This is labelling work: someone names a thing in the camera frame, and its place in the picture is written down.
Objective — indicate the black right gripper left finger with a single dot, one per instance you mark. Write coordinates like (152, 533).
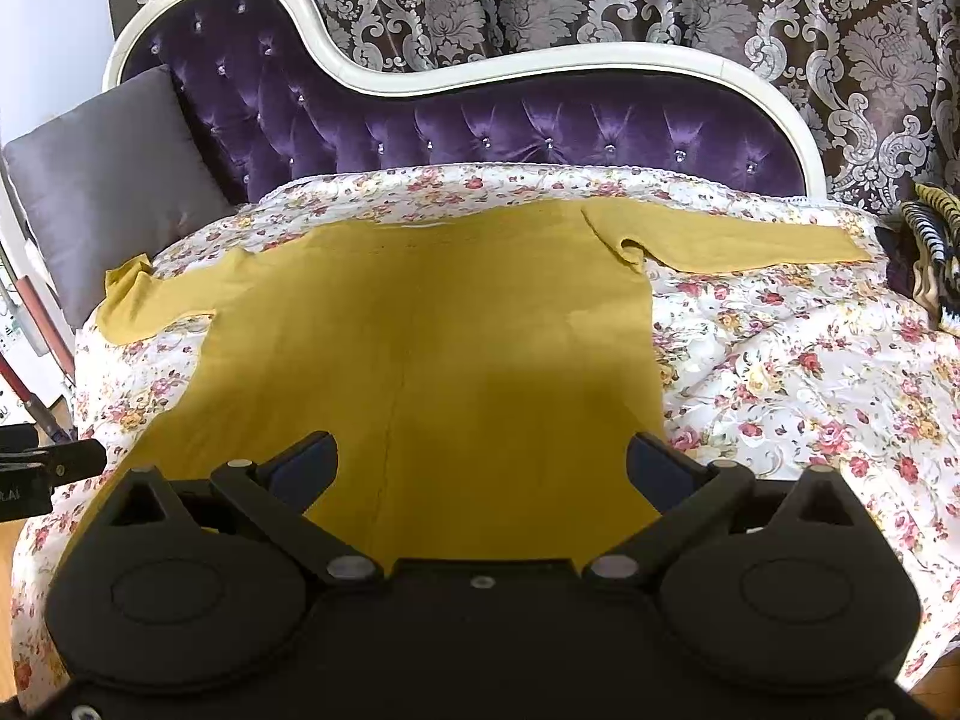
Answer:
(273, 498)

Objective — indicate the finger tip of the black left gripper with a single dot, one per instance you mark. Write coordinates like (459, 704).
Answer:
(72, 461)

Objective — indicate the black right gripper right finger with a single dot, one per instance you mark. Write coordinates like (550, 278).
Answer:
(692, 501)

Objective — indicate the mustard yellow knit sweater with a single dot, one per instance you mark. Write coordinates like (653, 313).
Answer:
(482, 377)

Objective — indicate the striped folded clothes pile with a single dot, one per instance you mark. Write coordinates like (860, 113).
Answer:
(921, 244)

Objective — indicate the red metal stand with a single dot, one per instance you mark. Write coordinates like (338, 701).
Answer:
(35, 387)

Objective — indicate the floral quilted bedspread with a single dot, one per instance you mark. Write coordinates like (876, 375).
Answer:
(790, 370)

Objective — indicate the grey satin pillow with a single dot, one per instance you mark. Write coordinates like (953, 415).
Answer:
(117, 177)

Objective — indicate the purple tufted white-framed headboard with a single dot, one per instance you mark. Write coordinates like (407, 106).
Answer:
(270, 98)

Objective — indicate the brown silver damask curtain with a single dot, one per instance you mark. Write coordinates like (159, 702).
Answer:
(876, 81)

